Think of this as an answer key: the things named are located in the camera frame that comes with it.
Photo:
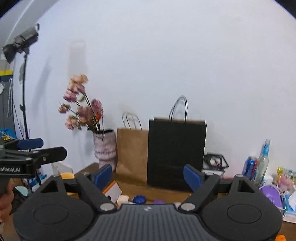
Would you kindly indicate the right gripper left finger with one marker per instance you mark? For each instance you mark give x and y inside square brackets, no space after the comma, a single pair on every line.
[102,177]

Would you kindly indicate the yellow ceramic mug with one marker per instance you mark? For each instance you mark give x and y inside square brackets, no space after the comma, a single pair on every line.
[67,175]

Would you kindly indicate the colourful snack packet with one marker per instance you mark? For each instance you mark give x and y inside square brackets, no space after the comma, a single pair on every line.
[285,178]

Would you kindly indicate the black paper bag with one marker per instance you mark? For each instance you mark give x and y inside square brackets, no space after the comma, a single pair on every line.
[173,143]

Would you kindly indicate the clear glass bottle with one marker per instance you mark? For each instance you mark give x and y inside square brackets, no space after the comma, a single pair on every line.
[263,162]

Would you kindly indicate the red cardboard box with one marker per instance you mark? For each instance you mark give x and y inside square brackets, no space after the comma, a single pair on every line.
[117,188]

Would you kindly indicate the brown paper bag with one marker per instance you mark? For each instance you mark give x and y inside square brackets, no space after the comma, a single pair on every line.
[132,144]

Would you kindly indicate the blue drink can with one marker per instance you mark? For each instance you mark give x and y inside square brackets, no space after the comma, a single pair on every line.
[250,167]

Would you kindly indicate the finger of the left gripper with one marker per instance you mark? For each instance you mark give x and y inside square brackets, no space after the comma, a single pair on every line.
[30,144]
[48,155]

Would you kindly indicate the pink dried flowers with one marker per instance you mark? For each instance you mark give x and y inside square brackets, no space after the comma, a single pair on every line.
[82,112]

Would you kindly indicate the purple bottle cap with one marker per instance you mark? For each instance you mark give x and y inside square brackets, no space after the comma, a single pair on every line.
[158,201]

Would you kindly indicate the purple white pouch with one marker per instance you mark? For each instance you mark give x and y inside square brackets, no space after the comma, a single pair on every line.
[273,194]

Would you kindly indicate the blue bottle cap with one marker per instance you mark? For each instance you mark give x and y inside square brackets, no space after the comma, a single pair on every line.
[139,199]

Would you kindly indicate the tissue box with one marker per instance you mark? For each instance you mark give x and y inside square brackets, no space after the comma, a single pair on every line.
[289,205]

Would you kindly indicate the purple textured vase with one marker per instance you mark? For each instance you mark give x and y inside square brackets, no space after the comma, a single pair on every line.
[105,148]

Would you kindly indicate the orange fruit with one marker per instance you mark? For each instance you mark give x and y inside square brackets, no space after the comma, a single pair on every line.
[280,238]

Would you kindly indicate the clear food container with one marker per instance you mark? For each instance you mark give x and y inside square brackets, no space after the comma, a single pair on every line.
[214,163]

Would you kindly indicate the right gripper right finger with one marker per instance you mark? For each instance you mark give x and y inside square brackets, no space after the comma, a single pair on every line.
[193,177]

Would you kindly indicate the cream yellow block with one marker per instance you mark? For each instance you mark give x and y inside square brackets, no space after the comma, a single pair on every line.
[122,199]

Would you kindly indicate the white leaflet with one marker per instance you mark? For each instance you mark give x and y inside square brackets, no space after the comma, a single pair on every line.
[59,168]

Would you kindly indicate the person's left hand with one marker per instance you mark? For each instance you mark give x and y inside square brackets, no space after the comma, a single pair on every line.
[6,200]

